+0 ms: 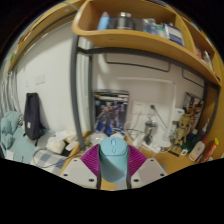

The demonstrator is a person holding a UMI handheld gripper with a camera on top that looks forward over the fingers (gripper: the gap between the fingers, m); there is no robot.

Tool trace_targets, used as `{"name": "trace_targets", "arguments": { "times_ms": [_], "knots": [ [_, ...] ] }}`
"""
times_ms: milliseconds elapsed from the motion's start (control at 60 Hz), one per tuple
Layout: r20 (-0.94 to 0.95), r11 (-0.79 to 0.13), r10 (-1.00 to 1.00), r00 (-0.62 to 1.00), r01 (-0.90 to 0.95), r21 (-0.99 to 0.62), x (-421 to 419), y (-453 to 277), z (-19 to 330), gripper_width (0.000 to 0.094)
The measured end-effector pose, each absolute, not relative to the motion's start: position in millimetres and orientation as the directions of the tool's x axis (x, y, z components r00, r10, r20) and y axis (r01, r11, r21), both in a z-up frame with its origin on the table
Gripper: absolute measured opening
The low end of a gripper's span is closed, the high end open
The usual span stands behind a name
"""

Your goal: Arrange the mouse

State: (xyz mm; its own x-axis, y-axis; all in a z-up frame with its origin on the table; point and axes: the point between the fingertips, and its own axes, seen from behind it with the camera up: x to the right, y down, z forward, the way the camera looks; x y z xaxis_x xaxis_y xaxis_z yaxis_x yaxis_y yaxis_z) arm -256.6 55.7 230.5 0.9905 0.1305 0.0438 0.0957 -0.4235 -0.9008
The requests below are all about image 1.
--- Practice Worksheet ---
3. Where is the white wall-mounted box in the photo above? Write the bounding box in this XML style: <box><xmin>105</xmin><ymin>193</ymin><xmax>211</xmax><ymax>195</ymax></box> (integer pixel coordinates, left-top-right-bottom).
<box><xmin>171</xmin><ymin>107</ymin><xmax>186</xmax><ymax>126</ymax></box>

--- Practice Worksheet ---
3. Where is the teal striped bed sheet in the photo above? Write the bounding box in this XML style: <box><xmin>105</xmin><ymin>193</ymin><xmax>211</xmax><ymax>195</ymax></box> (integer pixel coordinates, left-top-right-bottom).
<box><xmin>4</xmin><ymin>126</ymin><xmax>51</xmax><ymax>164</ymax></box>

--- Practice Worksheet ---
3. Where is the wooden shelf unit with items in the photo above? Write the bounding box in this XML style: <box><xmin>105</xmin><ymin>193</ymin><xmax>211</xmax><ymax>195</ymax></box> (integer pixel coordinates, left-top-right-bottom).
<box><xmin>71</xmin><ymin>0</ymin><xmax>223</xmax><ymax>88</ymax></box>

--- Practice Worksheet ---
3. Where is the silver metal cup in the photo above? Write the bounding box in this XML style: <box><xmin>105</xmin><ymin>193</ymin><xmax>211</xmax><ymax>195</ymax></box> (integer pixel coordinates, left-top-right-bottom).
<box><xmin>144</xmin><ymin>120</ymin><xmax>158</xmax><ymax>138</ymax></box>

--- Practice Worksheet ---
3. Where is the black backpack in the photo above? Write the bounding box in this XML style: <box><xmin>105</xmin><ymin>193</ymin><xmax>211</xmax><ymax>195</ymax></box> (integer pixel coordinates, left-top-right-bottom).
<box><xmin>23</xmin><ymin>92</ymin><xmax>44</xmax><ymax>141</ymax></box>

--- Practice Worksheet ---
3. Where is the light blue computer mouse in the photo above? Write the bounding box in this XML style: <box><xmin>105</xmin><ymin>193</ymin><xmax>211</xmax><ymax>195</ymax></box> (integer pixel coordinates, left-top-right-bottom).
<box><xmin>98</xmin><ymin>136</ymin><xmax>130</xmax><ymax>184</ymax></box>

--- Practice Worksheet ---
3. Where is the teal pillow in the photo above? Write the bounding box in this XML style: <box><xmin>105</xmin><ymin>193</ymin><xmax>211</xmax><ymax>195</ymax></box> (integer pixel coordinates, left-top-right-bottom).
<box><xmin>0</xmin><ymin>110</ymin><xmax>23</xmax><ymax>149</ymax></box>

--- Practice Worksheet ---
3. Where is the colourful printed box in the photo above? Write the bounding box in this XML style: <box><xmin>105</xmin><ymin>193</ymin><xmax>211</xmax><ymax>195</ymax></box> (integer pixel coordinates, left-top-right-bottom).
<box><xmin>182</xmin><ymin>92</ymin><xmax>205</xmax><ymax>124</ymax></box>

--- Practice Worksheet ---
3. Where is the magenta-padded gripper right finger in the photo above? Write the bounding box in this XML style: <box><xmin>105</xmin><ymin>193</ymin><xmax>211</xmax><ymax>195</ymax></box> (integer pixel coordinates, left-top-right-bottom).
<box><xmin>126</xmin><ymin>144</ymin><xmax>168</xmax><ymax>189</ymax></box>

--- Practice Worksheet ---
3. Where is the robot model kit box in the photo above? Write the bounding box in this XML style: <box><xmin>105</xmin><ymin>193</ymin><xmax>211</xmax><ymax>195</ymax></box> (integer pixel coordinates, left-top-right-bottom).
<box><xmin>93</xmin><ymin>89</ymin><xmax>130</xmax><ymax>137</ymax></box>

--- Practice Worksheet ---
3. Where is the brown tree creature figurine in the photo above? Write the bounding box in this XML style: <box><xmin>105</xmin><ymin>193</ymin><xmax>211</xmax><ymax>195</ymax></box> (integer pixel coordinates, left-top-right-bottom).
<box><xmin>171</xmin><ymin>113</ymin><xmax>194</xmax><ymax>154</ymax></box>

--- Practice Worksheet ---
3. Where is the grey metal shelf frame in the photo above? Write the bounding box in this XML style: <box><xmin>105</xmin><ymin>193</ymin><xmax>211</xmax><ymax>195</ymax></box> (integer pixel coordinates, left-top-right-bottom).
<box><xmin>69</xmin><ymin>33</ymin><xmax>221</xmax><ymax>151</ymax></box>

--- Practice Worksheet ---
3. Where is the clear dome-shaped gadget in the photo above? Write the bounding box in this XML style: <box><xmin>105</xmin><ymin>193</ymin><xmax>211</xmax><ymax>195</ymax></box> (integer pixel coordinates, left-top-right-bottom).
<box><xmin>89</xmin><ymin>132</ymin><xmax>108</xmax><ymax>146</ymax></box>

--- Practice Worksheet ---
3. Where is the blue and white plaid blanket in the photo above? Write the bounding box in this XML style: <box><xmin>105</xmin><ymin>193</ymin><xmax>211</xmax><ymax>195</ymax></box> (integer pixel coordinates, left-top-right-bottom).
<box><xmin>29</xmin><ymin>148</ymin><xmax>73</xmax><ymax>176</ymax></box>

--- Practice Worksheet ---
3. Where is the white crumpled tissue pack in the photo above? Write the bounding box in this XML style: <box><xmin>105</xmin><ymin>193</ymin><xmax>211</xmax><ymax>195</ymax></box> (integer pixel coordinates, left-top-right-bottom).
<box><xmin>45</xmin><ymin>129</ymin><xmax>79</xmax><ymax>155</ymax></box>

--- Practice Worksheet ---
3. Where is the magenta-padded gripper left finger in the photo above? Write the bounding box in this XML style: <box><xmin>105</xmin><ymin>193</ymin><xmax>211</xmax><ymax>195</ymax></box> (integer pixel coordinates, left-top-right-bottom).
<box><xmin>59</xmin><ymin>143</ymin><xmax>102</xmax><ymax>190</ymax></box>

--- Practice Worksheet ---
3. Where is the white bottle with red cap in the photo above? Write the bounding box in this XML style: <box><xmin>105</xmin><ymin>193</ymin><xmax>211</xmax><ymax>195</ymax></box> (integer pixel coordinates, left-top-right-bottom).
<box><xmin>188</xmin><ymin>134</ymin><xmax>208</xmax><ymax>163</ymax></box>

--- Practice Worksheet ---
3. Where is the white wall socket plate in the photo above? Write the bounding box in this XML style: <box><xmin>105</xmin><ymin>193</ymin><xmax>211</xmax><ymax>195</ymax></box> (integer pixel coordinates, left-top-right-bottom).
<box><xmin>131</xmin><ymin>100</ymin><xmax>148</xmax><ymax>118</ymax></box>

